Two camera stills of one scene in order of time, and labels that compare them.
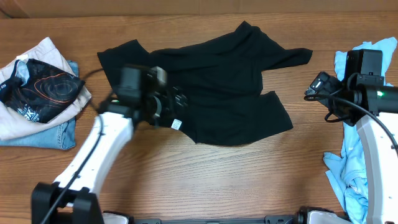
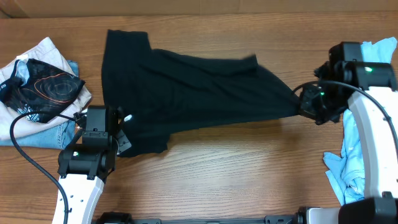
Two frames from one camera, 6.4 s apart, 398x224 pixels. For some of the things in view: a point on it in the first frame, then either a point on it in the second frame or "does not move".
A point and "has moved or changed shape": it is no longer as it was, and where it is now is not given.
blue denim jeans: (63, 137) does not move
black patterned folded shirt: (37, 91) does not move
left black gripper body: (160, 104) to (122, 142)
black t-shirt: (222, 76) has moved or changed shape
